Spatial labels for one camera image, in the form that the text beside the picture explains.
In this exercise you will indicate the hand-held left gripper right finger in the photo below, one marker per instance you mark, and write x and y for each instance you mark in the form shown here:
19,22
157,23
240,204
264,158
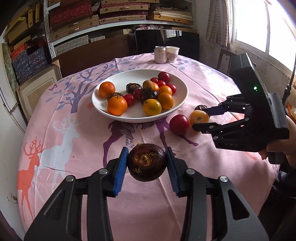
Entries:
171,171

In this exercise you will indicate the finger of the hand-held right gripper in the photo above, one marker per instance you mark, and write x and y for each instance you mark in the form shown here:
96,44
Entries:
208,128
215,111

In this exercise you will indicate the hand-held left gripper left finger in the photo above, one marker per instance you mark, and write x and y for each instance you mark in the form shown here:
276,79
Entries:
121,171

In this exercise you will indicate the dark water chestnut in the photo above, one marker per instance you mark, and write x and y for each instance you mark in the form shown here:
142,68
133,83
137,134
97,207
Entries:
133,87
200,107
114,95
149,95

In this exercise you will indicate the dark brown mangosteen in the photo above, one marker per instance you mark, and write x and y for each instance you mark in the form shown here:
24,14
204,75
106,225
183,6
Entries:
146,162

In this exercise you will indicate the large dark red tomato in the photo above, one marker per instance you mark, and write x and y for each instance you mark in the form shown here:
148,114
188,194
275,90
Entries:
179,124

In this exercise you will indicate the small orange mandarin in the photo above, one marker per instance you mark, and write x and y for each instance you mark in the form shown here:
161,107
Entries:
165,90

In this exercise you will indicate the large orange mandarin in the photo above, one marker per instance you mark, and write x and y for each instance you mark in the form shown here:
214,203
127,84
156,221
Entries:
117,105

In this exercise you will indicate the white ceramic bowl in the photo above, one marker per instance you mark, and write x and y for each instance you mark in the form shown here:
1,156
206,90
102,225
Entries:
120,76

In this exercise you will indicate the person's right hand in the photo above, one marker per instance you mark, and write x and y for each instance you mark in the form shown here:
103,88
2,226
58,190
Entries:
290,143

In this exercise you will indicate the dark wooden chair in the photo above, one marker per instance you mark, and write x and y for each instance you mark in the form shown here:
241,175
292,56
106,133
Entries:
223,60

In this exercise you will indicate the pink deer print tablecloth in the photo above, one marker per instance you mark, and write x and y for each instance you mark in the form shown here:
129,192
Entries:
81,139

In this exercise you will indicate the white paper cup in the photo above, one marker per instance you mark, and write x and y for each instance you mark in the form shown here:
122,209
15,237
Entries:
172,54

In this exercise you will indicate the white drink can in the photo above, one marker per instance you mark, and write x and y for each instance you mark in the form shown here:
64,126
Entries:
160,55

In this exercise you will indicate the person's dark clothing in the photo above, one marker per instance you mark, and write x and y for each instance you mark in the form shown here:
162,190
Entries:
282,197

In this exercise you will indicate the bamboo bead curtain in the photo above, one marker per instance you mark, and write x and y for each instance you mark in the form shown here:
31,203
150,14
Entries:
218,23

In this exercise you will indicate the bright window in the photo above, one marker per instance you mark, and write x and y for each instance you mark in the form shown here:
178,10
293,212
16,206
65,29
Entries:
254,23

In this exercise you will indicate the pink cloth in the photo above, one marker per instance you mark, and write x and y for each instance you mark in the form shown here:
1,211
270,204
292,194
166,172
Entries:
148,27

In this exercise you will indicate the white metal shelf unit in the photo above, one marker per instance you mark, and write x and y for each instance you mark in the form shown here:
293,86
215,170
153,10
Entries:
138,23

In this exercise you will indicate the dark wooden board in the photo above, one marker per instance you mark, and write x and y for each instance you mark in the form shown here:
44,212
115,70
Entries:
92,55

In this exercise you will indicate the white panel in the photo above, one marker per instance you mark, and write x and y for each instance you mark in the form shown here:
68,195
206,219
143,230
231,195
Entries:
7,111

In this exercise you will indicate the stack of blue floral boxes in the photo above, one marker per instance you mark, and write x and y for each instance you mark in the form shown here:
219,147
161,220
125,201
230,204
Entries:
30,62

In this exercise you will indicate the green marbled slab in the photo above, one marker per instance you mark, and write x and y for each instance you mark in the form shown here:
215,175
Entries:
9,67

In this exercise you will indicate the pile of flat patterned boxes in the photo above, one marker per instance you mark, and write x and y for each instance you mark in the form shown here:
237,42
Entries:
69,14

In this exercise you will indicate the stack of yellow brown boxes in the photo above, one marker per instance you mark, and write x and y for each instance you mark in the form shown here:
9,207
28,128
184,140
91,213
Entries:
18,25

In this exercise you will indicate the wooden picture frame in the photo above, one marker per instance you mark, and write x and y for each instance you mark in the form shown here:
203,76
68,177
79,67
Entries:
39,85

